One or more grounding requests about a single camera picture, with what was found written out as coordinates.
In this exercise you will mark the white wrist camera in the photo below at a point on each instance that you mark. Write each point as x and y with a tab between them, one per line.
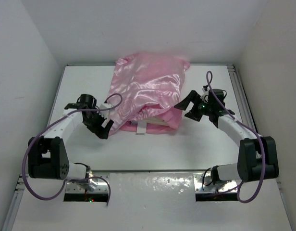
104	110
205	95

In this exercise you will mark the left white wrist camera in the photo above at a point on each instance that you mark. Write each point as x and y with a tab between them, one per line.
104	110

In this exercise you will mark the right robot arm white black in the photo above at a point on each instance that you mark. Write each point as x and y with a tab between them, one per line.
257	155

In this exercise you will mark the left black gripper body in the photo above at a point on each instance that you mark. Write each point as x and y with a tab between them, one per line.
94	121

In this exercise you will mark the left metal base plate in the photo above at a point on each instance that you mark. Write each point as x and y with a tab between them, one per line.
95	185

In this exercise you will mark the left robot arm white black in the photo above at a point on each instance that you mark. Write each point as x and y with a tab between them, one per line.
48	159

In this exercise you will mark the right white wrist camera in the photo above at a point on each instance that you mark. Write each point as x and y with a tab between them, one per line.
205	95

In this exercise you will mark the aluminium table frame rail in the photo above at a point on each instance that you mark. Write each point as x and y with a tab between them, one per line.
241	98

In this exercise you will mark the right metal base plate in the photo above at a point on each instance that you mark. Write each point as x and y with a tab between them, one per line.
208	187

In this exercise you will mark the metal base plate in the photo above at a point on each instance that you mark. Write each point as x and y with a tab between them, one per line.
208	187
95	185

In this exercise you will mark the pink pillowcase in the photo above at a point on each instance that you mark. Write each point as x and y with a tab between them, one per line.
145	86

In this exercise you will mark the cream pillow with bear print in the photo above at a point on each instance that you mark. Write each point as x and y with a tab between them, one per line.
152	120

